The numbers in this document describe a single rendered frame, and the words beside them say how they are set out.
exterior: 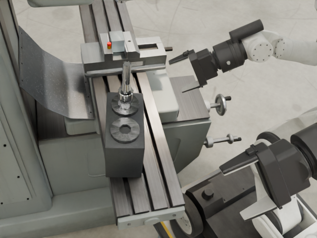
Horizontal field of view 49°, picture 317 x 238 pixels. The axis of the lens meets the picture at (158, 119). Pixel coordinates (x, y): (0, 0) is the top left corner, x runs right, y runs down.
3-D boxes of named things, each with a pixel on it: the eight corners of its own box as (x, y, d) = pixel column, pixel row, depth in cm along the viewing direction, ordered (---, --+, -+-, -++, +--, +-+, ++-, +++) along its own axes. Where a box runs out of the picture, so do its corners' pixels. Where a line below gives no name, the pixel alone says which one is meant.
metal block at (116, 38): (121, 41, 147) (121, 30, 142) (124, 51, 144) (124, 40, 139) (109, 43, 146) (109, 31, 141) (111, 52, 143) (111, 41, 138)
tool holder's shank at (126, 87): (130, 94, 106) (132, 68, 97) (120, 93, 106) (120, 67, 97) (131, 86, 108) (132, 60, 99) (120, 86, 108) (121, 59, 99)
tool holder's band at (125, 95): (133, 98, 107) (133, 96, 106) (117, 97, 106) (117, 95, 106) (133, 87, 110) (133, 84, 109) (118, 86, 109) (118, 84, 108)
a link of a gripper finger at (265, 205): (245, 221, 60) (277, 204, 60) (237, 210, 63) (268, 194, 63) (248, 227, 61) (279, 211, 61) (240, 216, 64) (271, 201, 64)
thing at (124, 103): (132, 109, 111) (133, 98, 107) (117, 109, 111) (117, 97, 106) (132, 98, 114) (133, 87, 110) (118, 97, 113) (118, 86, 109)
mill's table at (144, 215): (121, 1, 191) (121, -12, 184) (184, 218, 120) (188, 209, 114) (78, 4, 186) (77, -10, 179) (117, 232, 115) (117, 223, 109)
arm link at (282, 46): (237, 45, 111) (276, 51, 114) (245, 56, 104) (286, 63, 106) (243, 25, 108) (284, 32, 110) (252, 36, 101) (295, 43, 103)
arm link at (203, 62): (197, 79, 116) (232, 65, 114) (203, 93, 108) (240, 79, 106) (184, 46, 109) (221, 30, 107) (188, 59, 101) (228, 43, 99)
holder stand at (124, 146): (139, 125, 132) (143, 89, 117) (141, 177, 119) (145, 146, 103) (107, 124, 131) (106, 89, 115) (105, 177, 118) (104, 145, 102)
